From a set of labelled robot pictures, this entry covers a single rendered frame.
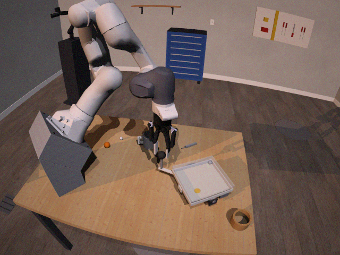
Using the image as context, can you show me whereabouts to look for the tan tape roll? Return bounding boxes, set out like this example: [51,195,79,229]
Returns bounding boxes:
[230,209,252,231]

